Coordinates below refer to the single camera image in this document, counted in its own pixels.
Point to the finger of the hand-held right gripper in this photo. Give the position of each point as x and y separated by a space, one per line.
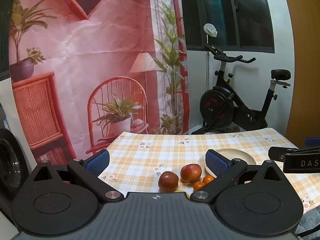
313 143
276 153

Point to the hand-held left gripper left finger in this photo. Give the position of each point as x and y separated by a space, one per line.
96 162

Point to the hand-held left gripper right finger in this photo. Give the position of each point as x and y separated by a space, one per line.
217 163

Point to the orange mandarin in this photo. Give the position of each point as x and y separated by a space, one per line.
208 179
198 185

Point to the beige round plate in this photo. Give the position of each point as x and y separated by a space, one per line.
243 156

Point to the light red apple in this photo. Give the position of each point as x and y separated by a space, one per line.
190 172

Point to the dark red apple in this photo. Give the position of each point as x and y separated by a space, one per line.
168 181

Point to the orange checked tablecloth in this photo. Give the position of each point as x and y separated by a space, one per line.
150 160

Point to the black exercise bike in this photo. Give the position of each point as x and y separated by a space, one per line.
217 105

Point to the orange wooden door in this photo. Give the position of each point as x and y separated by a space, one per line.
305 67

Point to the white washing machine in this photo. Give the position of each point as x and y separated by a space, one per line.
10 165

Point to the metal pole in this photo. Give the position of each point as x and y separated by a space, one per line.
207 62

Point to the pink printed backdrop cloth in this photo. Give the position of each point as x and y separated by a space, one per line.
100 42

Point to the white cloth cap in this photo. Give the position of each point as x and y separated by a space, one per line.
210 30

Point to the dark framed window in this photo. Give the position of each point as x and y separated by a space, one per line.
225 10

